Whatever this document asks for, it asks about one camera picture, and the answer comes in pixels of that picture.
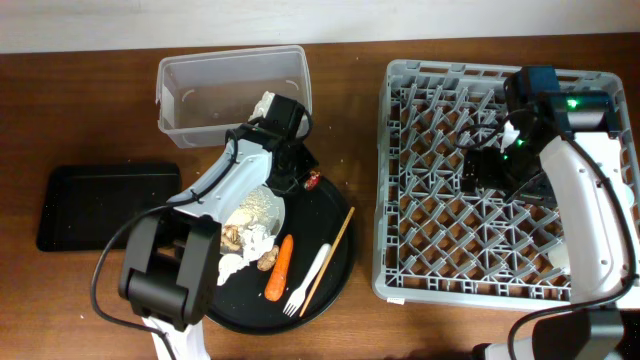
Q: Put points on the white plastic fork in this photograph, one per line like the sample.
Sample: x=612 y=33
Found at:
x=297 y=298

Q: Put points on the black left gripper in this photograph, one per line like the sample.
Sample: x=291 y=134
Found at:
x=310 y=161

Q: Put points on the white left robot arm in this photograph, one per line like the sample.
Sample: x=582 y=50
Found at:
x=172 y=254

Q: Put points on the light blue cup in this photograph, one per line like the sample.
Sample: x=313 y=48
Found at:
x=631 y=192

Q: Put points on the black rectangular tray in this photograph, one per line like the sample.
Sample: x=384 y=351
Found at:
x=86 y=204

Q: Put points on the red foil wrapper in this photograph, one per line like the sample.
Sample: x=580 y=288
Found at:
x=312 y=180

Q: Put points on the orange carrot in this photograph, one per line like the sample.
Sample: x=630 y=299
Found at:
x=277 y=282

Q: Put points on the small white tissue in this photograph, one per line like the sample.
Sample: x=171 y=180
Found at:
x=228 y=265

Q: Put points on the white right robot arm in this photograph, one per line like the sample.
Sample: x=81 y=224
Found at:
x=563 y=148

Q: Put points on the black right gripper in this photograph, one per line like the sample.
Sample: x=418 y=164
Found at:
x=486 y=158

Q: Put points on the wooden chopstick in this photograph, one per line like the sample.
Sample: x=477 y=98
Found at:
x=326 y=262

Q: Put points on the grey plate with food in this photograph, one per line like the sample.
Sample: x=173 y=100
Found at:
x=260 y=206

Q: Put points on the clear plastic bin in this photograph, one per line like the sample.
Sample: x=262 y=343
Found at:
x=201 y=96

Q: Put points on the grey plastic dishwasher rack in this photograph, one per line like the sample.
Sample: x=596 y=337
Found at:
x=434 y=242

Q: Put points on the brown ginger piece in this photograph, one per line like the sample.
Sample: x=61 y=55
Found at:
x=268 y=260

